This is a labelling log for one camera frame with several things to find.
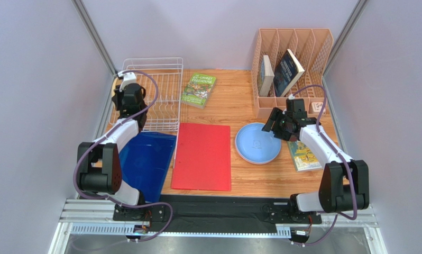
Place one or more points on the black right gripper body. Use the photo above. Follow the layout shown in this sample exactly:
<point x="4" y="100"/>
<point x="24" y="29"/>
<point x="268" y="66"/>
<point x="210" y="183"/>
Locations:
<point x="276" y="121"/>

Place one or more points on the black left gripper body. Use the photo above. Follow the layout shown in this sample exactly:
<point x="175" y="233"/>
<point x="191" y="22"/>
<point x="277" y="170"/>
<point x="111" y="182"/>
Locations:
<point x="119" y="101"/>

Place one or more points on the blue plate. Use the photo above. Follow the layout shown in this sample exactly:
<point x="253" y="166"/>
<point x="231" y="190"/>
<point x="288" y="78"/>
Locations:
<point x="256" y="146"/>

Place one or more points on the yellow plate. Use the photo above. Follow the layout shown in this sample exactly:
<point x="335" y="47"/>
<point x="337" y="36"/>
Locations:
<point x="116" y="82"/>

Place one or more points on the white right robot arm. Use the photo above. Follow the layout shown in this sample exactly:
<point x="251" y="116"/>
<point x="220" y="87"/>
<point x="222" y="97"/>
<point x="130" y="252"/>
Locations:
<point x="345" y="181"/>

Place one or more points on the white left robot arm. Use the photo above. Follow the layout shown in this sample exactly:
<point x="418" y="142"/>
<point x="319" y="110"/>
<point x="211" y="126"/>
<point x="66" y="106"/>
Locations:
<point x="100" y="172"/>

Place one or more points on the small pink white box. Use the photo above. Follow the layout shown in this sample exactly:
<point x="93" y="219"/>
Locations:
<point x="316" y="107"/>

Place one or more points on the penguin classics garden book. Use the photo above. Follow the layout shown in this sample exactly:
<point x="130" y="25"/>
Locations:
<point x="303" y="158"/>

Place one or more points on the light blue standing book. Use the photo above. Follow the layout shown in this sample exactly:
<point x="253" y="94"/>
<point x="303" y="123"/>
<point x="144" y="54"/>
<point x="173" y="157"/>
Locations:
<point x="265" y="76"/>

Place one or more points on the dark blue leaning book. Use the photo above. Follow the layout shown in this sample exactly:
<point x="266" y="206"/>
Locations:
<point x="287" y="72"/>

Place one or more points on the blue folder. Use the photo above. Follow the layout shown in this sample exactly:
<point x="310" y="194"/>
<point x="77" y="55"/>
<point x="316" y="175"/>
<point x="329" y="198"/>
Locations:
<point x="145" y="161"/>

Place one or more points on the green treehouse book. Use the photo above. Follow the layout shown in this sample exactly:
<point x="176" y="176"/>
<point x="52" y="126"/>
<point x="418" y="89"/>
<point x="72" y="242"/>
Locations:
<point x="198" y="90"/>

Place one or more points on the pink file organizer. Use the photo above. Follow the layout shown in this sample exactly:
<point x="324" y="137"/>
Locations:
<point x="311" y="47"/>

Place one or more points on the red folder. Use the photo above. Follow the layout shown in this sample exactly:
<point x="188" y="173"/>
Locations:
<point x="203" y="158"/>

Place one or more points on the black base mat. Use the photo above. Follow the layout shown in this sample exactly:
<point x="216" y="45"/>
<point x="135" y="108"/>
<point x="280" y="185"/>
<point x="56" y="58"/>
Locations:
<point x="217" y="214"/>

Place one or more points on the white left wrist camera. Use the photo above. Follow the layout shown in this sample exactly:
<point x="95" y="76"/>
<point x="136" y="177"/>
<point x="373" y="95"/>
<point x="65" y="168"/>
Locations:
<point x="127" y="77"/>

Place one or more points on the white wire dish rack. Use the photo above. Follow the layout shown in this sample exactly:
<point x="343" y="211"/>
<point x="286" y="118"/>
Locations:
<point x="164" y="115"/>

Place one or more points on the aluminium rail frame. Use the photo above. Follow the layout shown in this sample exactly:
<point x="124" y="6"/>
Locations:
<point x="87" y="226"/>

